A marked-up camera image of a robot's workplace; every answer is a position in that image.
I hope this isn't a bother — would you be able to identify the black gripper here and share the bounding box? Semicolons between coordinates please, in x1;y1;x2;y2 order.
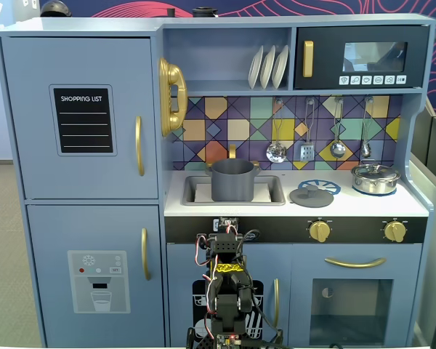
207;233;245;263

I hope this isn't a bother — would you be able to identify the gray pot lid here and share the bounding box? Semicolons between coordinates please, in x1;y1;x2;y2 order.
288;184;334;209

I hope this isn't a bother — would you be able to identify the red black robot base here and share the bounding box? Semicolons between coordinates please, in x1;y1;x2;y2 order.
186;319;285;349

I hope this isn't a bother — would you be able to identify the steel pot with lid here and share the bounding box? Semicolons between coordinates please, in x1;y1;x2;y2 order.
350;162;402;196

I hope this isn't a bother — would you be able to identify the blue dishwasher door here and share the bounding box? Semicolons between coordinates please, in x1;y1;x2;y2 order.
166;243;293;348

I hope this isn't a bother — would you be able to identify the gray pot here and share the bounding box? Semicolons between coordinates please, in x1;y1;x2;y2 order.
205;159;262;202

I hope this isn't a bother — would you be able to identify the gray toy sink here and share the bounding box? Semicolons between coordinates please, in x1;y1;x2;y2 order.
182;174;286;207

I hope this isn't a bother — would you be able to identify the gold stove knob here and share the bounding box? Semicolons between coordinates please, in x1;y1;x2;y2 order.
307;220;332;244
383;220;408;244

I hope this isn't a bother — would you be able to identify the steel skimmer spoon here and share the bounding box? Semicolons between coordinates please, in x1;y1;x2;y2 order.
265;97;288;164

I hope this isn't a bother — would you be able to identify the steel slotted spatula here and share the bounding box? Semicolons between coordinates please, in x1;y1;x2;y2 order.
299;97;318;164

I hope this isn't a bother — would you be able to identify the blue oven door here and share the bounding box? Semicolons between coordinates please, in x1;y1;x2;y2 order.
291;244;423;346

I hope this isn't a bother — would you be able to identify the steel ladle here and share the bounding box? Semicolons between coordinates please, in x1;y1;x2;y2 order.
329;96;346;159

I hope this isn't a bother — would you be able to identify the gold toy telephone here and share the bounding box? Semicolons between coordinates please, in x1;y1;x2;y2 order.
158;57;188;137

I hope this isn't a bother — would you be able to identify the small steel spoon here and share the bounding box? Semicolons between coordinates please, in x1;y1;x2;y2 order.
360;96;374;159

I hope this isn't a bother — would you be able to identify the lower blue fridge door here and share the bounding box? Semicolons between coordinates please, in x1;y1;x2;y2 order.
25;204;166;348

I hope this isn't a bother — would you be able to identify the blue fridge door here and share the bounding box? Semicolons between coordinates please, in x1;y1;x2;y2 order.
0;36;159;200
25;204;166;348

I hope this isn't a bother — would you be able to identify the white toy plate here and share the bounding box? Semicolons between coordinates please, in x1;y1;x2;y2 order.
271;44;290;90
247;44;265;90
259;44;277;90

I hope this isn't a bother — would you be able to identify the black shopping list board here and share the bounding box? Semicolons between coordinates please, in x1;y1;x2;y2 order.
49;84;118;157

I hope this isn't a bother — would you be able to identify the dark toy microwave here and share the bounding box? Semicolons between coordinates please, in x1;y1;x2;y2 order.
293;25;430;91

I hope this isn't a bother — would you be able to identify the upper blue fridge door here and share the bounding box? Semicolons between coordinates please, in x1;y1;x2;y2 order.
0;36;159;200

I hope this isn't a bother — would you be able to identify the blue toy kitchen unit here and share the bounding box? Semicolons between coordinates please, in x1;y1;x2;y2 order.
0;13;436;348

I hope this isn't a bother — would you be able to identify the black round device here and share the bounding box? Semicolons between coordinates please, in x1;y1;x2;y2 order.
191;6;219;19

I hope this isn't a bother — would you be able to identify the black helmet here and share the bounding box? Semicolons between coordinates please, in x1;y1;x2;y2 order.
39;0;73;18

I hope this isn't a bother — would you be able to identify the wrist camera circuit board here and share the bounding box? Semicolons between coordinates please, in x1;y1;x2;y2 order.
213;217;240;233

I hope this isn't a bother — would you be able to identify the gold dishwasher handle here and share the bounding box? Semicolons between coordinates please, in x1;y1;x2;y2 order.
272;278;281;328

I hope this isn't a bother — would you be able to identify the black cable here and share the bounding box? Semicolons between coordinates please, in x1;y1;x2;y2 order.
249;283;283;339

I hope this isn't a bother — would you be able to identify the gold lower fridge handle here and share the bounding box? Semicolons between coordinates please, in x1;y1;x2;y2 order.
140;228;152;281

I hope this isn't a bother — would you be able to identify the gold fridge handle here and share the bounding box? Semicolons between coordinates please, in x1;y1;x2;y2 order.
134;115;145;177
140;228;152;281

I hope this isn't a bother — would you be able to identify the gold oven handle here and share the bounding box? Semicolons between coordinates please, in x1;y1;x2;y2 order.
324;257;387;269

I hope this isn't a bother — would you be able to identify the gold upper fridge handle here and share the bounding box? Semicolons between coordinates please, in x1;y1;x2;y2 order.
134;115;145;177

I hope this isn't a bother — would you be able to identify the gold microwave handle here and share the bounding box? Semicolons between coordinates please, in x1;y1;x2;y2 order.
302;40;315;79

